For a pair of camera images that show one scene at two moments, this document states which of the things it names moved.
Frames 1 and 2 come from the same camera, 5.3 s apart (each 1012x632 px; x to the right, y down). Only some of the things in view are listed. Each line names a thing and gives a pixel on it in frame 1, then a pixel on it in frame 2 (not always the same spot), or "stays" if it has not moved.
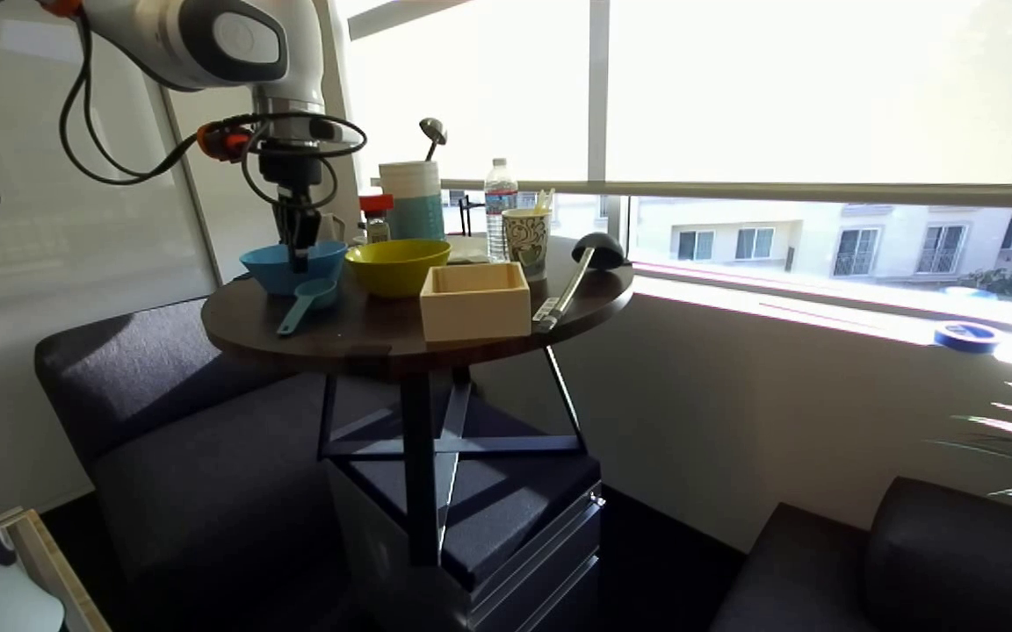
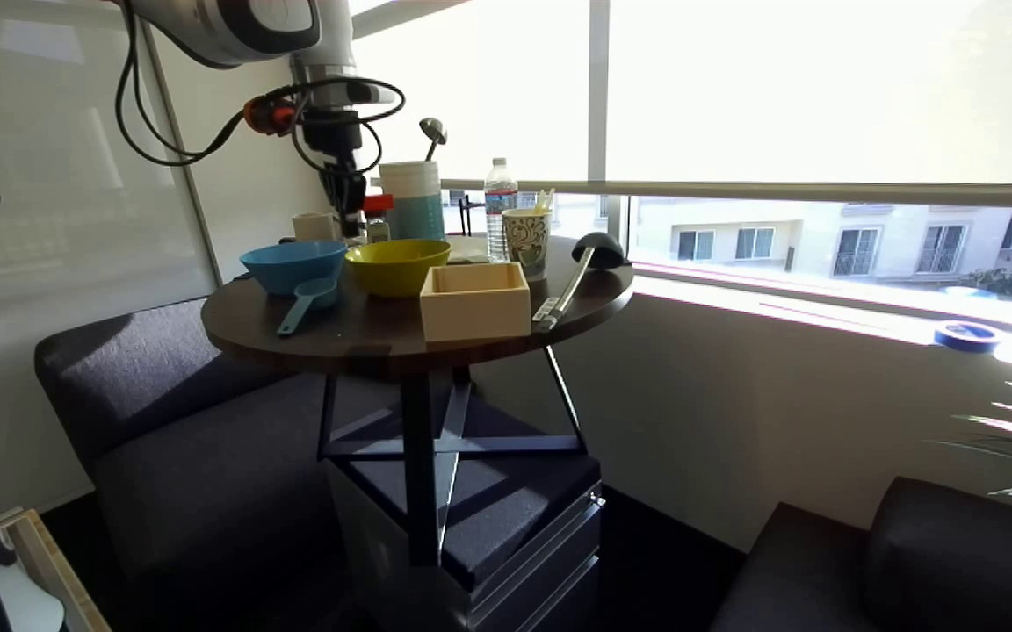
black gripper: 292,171 → 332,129
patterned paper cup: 527,241 stays
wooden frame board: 45,559 stays
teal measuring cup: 310,294 stays
